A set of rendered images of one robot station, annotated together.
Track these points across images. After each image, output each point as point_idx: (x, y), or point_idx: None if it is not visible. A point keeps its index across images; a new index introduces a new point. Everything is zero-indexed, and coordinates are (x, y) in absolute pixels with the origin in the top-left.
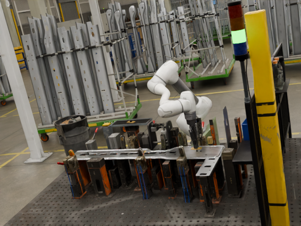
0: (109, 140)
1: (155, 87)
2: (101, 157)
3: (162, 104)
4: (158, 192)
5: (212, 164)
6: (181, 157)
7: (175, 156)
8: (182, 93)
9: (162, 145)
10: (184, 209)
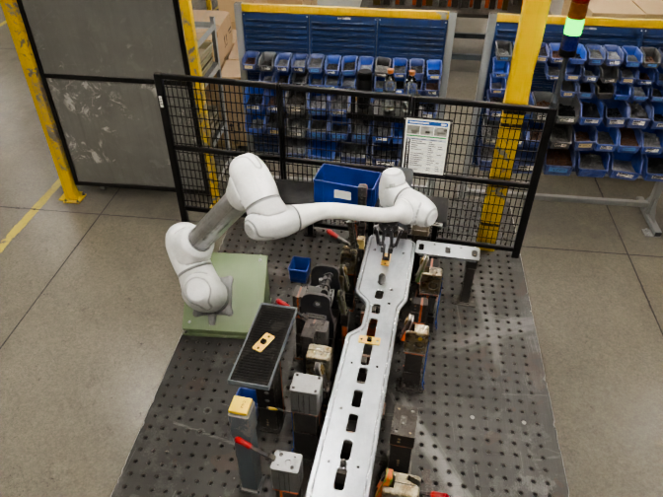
0: (319, 396)
1: (301, 216)
2: (396, 409)
3: (426, 204)
4: (396, 371)
5: (441, 246)
6: (433, 269)
7: (402, 288)
8: (399, 174)
9: (345, 308)
10: (453, 329)
